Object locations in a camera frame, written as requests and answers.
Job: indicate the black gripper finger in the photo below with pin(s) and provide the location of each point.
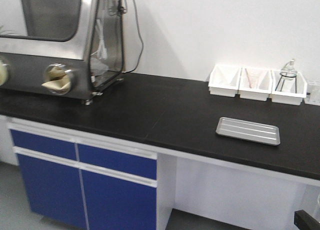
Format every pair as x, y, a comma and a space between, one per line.
304, 221

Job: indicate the silver metal tray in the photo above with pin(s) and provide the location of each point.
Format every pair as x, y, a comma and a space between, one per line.
248, 131

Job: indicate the blue white bench cabinet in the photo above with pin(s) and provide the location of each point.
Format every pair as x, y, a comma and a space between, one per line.
97, 182

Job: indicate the clear container at edge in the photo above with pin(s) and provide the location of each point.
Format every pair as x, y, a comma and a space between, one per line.
313, 93

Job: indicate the right white storage bin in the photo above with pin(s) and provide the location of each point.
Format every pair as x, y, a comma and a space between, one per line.
291, 92

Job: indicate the white storage bin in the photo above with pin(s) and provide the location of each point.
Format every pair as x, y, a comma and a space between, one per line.
291, 92
224, 80
255, 84

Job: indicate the middle white storage bin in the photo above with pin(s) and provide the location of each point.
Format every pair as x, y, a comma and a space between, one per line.
255, 84

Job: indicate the glass flask on stand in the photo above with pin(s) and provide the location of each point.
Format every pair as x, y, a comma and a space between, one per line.
287, 73

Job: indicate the left white storage bin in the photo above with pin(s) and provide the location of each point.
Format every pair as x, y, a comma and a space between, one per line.
224, 80

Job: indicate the cream rubber glove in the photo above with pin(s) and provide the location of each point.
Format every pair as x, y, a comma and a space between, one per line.
57, 79

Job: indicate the stainless steel glove box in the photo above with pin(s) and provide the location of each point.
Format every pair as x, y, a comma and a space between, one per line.
84, 35

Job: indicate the cream glove at edge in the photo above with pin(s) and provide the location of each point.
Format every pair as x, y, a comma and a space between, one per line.
4, 73

